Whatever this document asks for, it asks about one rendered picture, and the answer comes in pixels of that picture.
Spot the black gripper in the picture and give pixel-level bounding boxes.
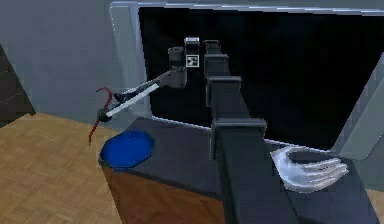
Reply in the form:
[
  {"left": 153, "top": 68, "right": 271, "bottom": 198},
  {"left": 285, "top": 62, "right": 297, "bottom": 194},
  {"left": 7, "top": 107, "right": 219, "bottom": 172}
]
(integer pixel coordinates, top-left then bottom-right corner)
[{"left": 97, "top": 46, "right": 188, "bottom": 123}]

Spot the black television with silver frame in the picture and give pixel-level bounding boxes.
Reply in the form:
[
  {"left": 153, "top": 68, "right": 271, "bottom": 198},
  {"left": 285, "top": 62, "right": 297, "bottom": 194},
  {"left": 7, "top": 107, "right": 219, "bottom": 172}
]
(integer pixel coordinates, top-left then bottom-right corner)
[{"left": 109, "top": 1, "right": 384, "bottom": 192}]

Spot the blue round plate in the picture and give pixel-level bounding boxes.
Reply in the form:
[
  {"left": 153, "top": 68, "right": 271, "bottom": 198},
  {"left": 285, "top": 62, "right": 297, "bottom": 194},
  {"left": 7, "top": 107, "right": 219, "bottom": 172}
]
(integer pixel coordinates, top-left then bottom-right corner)
[{"left": 99, "top": 129, "right": 156, "bottom": 172}]

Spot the dark brown cupboard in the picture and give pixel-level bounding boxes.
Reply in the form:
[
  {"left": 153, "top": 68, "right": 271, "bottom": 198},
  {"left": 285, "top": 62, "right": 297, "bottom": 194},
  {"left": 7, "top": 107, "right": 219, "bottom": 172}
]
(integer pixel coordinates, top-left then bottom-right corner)
[{"left": 0, "top": 43, "right": 37, "bottom": 128}]

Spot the brown stand with dark top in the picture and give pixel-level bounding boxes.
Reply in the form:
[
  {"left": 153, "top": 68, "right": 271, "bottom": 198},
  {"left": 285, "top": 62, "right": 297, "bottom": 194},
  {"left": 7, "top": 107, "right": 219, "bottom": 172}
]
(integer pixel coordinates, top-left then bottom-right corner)
[{"left": 97, "top": 116, "right": 382, "bottom": 224}]

